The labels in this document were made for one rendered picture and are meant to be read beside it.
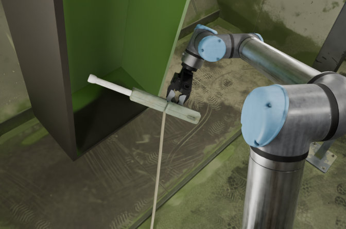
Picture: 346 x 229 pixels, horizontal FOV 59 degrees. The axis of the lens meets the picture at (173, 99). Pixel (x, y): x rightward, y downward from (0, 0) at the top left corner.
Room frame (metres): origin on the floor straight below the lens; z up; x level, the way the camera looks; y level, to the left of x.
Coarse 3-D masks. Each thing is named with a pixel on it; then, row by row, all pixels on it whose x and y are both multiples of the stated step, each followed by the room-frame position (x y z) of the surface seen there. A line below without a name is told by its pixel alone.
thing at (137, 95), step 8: (88, 80) 0.84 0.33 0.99; (96, 80) 0.85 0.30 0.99; (104, 80) 0.86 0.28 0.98; (112, 88) 0.84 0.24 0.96; (120, 88) 0.85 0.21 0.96; (136, 88) 0.88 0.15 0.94; (136, 96) 0.84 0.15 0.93; (144, 96) 0.84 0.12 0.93; (152, 96) 0.85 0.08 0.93; (144, 104) 0.83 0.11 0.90; (152, 104) 0.83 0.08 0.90; (160, 104) 0.83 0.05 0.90; (168, 104) 0.84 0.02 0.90; (176, 104) 0.86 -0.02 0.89; (168, 112) 0.82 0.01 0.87; (176, 112) 0.83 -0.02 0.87; (184, 112) 0.83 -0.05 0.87; (192, 112) 0.84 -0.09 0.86; (192, 120) 0.82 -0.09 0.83
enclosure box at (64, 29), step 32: (32, 0) 0.75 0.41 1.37; (64, 0) 1.11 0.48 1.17; (96, 0) 1.24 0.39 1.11; (128, 0) 1.40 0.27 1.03; (160, 0) 1.26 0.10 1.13; (32, 32) 0.79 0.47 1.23; (64, 32) 0.70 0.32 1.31; (96, 32) 1.27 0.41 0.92; (128, 32) 1.41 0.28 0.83; (160, 32) 1.26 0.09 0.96; (32, 64) 0.86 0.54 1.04; (64, 64) 0.71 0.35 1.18; (96, 64) 1.30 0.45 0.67; (128, 64) 1.42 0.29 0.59; (160, 64) 1.25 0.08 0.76; (32, 96) 0.95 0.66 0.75; (64, 96) 0.72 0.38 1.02; (96, 96) 1.21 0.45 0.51; (128, 96) 1.25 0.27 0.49; (64, 128) 0.78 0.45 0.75; (96, 128) 1.00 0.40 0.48
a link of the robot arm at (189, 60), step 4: (184, 52) 1.01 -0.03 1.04; (184, 56) 0.98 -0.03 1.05; (188, 56) 0.97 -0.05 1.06; (192, 56) 0.96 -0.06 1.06; (184, 60) 0.96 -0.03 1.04; (188, 60) 0.95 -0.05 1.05; (192, 60) 0.95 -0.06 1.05; (196, 60) 0.95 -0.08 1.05; (200, 60) 0.96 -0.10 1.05; (188, 64) 0.95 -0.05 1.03; (192, 64) 0.94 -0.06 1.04; (196, 64) 0.95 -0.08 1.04; (200, 64) 0.96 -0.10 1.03; (196, 68) 0.96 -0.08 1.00
